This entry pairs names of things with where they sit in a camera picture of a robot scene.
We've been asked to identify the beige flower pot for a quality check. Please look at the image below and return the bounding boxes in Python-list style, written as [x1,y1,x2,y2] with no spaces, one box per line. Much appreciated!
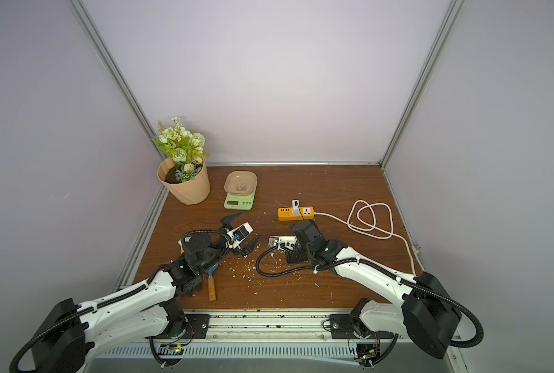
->
[157,159,211,205]

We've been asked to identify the beige panda bowl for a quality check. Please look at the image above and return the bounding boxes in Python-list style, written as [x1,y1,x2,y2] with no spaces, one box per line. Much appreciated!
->
[224,170,258,196]

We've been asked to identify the aluminium mounting rail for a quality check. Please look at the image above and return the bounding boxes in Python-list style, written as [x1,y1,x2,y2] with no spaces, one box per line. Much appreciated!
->
[78,307,462,346]

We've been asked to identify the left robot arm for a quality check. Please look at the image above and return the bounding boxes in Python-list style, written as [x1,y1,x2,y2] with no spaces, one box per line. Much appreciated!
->
[9,214,258,372]

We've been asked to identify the green electronic scale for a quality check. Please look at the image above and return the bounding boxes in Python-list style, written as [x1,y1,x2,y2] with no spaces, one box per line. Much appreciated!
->
[224,189,256,211]

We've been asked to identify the green white artificial flowers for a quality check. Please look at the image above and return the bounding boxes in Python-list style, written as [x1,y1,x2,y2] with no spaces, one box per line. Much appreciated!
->
[154,117,208,183]

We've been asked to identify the blue garden fork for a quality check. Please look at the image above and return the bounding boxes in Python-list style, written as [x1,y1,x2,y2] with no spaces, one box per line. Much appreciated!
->
[206,264,219,302]

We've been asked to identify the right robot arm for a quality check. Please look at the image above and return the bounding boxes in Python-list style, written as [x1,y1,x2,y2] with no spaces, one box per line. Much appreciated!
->
[276,220,485,359]

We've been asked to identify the white usb charger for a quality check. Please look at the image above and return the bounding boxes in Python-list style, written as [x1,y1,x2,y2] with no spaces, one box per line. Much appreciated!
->
[292,200,301,217]

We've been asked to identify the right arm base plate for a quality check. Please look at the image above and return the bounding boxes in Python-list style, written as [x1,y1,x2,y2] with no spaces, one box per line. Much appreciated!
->
[321,313,394,340]

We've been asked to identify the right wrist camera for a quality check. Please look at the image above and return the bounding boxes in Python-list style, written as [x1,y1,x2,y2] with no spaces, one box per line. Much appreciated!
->
[269,236,298,252]

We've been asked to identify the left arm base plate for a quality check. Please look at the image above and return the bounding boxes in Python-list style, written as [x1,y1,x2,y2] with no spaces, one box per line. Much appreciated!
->
[155,313,210,340]

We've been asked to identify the yellow black garden glove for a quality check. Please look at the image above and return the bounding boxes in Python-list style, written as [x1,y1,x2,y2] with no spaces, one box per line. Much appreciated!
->
[178,239,185,254]

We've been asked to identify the white power strip cord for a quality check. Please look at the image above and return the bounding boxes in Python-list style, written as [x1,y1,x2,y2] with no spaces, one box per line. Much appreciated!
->
[313,199,418,276]

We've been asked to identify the orange power strip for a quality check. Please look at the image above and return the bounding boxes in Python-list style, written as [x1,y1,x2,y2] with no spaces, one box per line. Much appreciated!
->
[278,207,315,222]

